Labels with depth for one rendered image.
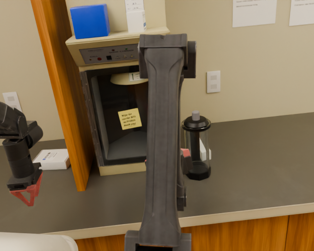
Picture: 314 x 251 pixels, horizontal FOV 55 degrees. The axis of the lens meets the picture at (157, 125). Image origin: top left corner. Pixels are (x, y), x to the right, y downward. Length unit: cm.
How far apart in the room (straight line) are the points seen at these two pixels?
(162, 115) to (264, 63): 124
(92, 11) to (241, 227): 87
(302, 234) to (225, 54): 88
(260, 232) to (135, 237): 77
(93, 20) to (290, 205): 86
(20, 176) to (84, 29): 46
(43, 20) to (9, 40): 63
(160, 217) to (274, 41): 132
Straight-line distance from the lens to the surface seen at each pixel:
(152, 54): 49
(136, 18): 98
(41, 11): 101
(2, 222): 122
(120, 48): 99
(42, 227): 112
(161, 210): 46
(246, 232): 118
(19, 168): 89
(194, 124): 108
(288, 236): 126
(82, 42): 97
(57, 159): 141
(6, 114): 80
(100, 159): 123
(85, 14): 96
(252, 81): 167
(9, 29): 161
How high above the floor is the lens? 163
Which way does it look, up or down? 25 degrees down
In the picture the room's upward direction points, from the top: 6 degrees counter-clockwise
